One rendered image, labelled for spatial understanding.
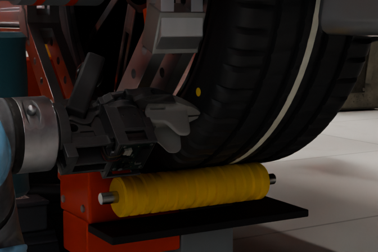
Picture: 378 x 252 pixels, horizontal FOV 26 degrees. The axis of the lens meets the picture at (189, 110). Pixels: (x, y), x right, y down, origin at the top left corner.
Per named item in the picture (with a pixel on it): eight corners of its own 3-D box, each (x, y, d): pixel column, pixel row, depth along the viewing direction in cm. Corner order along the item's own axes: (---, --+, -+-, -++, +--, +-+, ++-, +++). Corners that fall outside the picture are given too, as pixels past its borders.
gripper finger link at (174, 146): (203, 155, 109) (140, 161, 104) (187, 121, 112) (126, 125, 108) (211, 141, 107) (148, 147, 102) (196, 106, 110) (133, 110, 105)
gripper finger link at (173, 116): (212, 141, 107) (148, 147, 102) (196, 106, 110) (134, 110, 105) (221, 126, 105) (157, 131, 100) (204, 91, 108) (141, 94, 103)
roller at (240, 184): (284, 200, 126) (284, 163, 126) (109, 223, 112) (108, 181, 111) (262, 193, 131) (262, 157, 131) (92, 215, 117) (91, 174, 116)
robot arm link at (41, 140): (-4, 129, 101) (12, 77, 95) (34, 126, 104) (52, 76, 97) (13, 189, 96) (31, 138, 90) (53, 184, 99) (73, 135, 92)
